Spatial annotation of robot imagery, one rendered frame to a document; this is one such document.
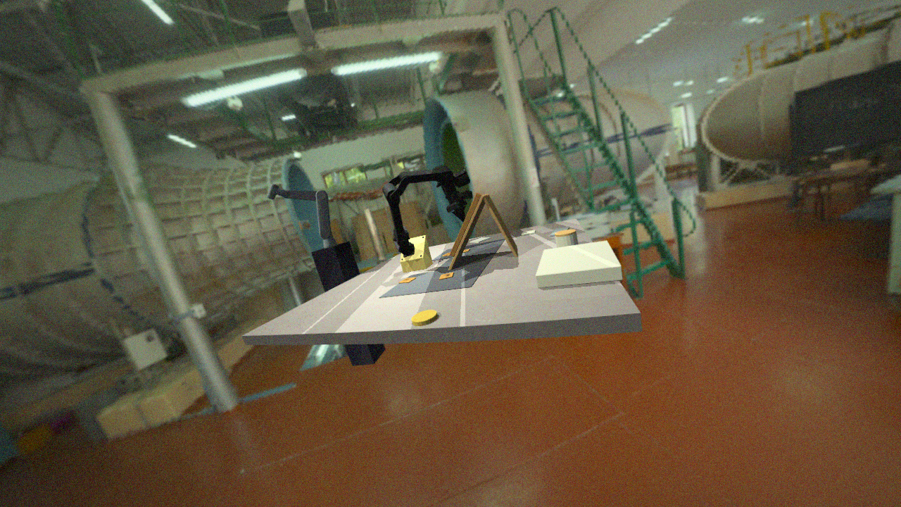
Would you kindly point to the yellow round disc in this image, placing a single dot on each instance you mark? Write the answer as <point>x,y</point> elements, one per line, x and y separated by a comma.
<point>424,318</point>

